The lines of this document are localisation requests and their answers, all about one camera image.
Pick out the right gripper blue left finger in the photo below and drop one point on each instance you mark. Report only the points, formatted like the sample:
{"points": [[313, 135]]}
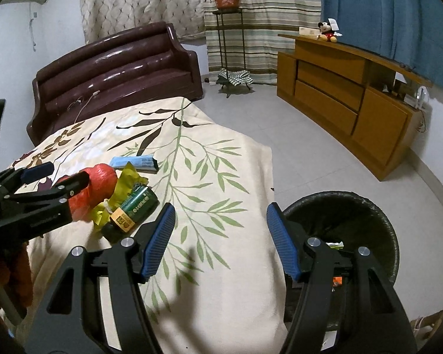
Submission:
{"points": [[152, 238]]}

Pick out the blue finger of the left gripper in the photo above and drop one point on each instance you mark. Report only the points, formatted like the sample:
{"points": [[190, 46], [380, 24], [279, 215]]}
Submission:
{"points": [[73, 185], [30, 175]]}

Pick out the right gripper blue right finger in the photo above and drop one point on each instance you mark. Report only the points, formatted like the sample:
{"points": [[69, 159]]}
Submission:
{"points": [[289, 238]]}

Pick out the orange plastic bag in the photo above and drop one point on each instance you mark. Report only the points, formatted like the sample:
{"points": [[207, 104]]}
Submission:
{"points": [[337, 281]]}

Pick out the black trash bin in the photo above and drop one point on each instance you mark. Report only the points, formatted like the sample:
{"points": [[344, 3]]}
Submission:
{"points": [[339, 216]]}

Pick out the green battery pack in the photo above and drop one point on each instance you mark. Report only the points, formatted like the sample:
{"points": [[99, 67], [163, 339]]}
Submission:
{"points": [[133, 211]]}

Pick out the red plastic bag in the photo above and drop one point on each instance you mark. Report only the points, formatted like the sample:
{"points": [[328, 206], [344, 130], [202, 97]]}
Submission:
{"points": [[102, 183]]}

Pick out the yellow snack wrapper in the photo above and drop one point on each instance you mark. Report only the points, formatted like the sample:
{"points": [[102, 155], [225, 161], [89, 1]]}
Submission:
{"points": [[127, 179]]}

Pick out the light blue wrapper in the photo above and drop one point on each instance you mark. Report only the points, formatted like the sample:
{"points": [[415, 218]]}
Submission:
{"points": [[144, 163]]}

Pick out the dark brown leather sofa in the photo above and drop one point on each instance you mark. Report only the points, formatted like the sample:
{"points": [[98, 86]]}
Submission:
{"points": [[131, 67]]}

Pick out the wicker basket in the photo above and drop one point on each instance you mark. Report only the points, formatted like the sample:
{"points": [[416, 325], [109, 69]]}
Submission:
{"points": [[423, 328]]}

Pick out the wooden tv cabinet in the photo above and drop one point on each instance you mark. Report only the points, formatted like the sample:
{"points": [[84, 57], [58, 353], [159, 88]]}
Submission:
{"points": [[348, 92]]}

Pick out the black metal plant stand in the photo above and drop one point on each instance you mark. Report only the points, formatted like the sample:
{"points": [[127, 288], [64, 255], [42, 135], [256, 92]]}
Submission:
{"points": [[231, 42]]}

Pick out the checkered cloth on stand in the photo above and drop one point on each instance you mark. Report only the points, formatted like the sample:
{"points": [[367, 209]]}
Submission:
{"points": [[234, 78]]}

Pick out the beige patterned curtain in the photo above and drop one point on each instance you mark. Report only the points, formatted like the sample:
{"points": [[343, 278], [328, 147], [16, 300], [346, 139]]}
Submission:
{"points": [[101, 18]]}

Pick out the white wifi router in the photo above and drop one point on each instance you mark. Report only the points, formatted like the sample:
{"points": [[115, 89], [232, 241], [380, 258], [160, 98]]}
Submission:
{"points": [[421, 96]]}

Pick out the small white box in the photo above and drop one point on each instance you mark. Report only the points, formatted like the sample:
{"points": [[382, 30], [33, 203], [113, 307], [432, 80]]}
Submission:
{"points": [[311, 33]]}

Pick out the mickey mouse plush toy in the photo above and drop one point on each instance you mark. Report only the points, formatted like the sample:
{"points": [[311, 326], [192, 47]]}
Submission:
{"points": [[328, 31]]}

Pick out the striped curtain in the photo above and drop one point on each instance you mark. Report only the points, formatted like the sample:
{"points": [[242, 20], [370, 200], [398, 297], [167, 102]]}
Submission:
{"points": [[266, 21]]}

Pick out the blue curtain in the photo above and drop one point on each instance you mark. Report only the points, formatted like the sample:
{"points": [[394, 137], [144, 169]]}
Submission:
{"points": [[409, 32]]}

